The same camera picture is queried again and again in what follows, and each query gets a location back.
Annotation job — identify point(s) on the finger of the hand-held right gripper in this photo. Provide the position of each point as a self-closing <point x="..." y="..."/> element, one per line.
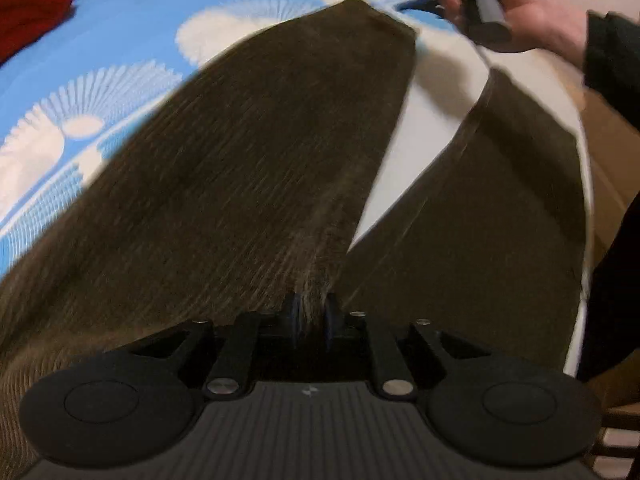
<point x="417" y="5"/>

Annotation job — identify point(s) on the person's right hand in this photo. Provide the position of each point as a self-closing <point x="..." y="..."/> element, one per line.
<point x="530" y="15"/>

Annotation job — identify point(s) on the wooden chair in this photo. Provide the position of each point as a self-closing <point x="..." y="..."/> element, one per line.
<point x="617" y="435"/>

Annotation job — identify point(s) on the person's right forearm dark sleeve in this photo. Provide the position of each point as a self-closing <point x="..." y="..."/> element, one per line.
<point x="612" y="60"/>

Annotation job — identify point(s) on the blue white printed blanket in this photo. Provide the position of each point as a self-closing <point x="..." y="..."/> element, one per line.
<point x="125" y="35"/>

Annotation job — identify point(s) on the person's dark clothed body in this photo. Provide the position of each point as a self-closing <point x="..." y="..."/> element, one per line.
<point x="612" y="300"/>

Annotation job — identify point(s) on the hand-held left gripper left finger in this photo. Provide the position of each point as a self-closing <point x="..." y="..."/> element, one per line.
<point x="294" y="312"/>

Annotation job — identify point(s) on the red folded blanket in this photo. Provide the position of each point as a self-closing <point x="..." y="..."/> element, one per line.
<point x="30" y="0"/>

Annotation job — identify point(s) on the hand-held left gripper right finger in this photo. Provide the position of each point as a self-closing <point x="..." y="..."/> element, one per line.
<point x="330" y="311"/>

